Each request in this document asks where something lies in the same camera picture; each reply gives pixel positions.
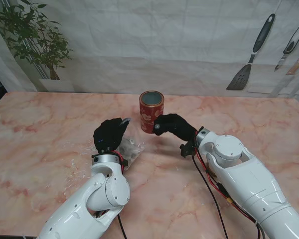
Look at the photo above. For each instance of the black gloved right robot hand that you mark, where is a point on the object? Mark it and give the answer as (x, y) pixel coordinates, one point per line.
(177, 125)

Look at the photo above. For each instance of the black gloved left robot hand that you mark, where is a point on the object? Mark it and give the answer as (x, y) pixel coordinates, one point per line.
(109, 135)

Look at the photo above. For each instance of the clear plastic bag of tea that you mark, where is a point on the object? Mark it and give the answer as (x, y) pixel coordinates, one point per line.
(132, 149)

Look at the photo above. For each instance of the red floral tea tin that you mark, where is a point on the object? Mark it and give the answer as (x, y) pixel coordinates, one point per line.
(149, 112)

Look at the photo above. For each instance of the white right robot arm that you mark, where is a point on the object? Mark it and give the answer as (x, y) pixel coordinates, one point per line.
(251, 179)

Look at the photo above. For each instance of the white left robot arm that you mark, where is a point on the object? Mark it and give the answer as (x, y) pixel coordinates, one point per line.
(94, 196)

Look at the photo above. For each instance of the black slotted spatula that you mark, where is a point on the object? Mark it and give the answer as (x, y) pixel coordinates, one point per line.
(239, 79)

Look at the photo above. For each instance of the white printed backdrop cloth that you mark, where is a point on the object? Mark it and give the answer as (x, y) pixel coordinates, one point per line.
(149, 37)

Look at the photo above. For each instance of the green leafy potted plant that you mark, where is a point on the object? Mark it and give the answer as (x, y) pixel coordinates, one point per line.
(35, 39)

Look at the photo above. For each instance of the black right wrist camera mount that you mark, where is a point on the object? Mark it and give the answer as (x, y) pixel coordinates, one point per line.
(187, 149)

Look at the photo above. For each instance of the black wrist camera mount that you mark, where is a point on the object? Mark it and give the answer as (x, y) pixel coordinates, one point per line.
(124, 164)
(187, 149)

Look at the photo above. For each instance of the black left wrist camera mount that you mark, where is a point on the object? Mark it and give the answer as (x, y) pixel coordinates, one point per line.
(124, 164)

